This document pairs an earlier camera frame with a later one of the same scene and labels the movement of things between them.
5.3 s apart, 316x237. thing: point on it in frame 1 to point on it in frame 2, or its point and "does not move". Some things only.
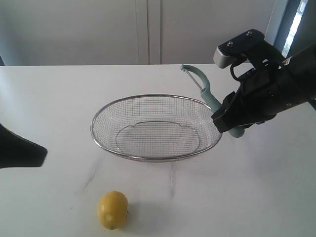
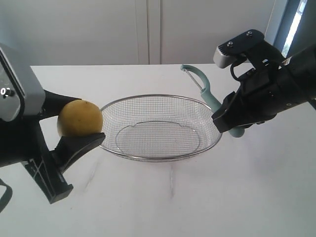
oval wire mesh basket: x=155 y=128 does not move
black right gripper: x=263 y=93 does not move
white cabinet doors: x=106 y=32 does not move
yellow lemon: x=113 y=209 to x=79 y=118
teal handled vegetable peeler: x=236 y=132 does not move
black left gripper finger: x=17 y=151 to x=24 y=140
